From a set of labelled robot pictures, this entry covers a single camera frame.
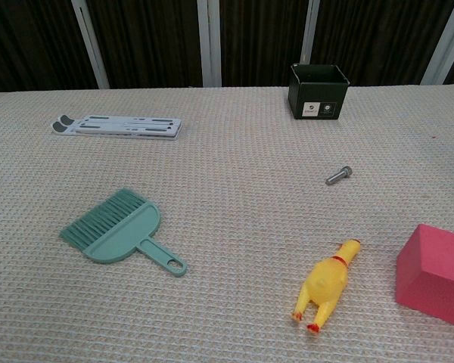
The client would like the grey metal bolt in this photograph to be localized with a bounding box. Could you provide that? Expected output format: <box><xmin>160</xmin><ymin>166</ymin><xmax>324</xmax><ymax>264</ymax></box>
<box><xmin>324</xmin><ymin>165</ymin><xmax>353</xmax><ymax>186</ymax></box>

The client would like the white folding laptop stand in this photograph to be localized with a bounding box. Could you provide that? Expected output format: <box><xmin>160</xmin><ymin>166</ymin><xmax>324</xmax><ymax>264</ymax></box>
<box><xmin>51</xmin><ymin>114</ymin><xmax>183</xmax><ymax>141</ymax></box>

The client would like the green hand brush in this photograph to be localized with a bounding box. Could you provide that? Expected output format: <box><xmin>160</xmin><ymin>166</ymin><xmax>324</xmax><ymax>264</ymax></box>
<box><xmin>59</xmin><ymin>188</ymin><xmax>188</xmax><ymax>279</ymax></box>

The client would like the beige woven tablecloth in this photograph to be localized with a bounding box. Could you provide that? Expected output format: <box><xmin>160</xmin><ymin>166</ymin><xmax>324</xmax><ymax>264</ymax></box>
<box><xmin>0</xmin><ymin>83</ymin><xmax>454</xmax><ymax>363</ymax></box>

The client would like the black open cardboard box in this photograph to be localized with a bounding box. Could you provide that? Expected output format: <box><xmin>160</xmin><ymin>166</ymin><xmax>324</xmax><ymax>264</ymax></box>
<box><xmin>287</xmin><ymin>63</ymin><xmax>351</xmax><ymax>121</ymax></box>

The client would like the yellow rubber chicken toy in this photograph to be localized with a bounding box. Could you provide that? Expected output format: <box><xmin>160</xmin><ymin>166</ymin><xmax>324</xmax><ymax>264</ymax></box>
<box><xmin>290</xmin><ymin>238</ymin><xmax>362</xmax><ymax>334</ymax></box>

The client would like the dark curtain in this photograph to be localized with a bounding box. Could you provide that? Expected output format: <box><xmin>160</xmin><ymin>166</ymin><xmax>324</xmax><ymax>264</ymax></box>
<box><xmin>0</xmin><ymin>0</ymin><xmax>454</xmax><ymax>94</ymax></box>

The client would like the pink foam cube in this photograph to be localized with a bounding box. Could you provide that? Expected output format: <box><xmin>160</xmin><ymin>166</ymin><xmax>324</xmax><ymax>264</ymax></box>
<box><xmin>395</xmin><ymin>223</ymin><xmax>454</xmax><ymax>327</ymax></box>

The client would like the white frame post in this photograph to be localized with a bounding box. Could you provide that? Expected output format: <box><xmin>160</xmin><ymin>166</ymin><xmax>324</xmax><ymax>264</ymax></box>
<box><xmin>419</xmin><ymin>0</ymin><xmax>454</xmax><ymax>86</ymax></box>
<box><xmin>196</xmin><ymin>0</ymin><xmax>222</xmax><ymax>88</ymax></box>
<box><xmin>70</xmin><ymin>0</ymin><xmax>110</xmax><ymax>90</ymax></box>
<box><xmin>300</xmin><ymin>0</ymin><xmax>322</xmax><ymax>66</ymax></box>

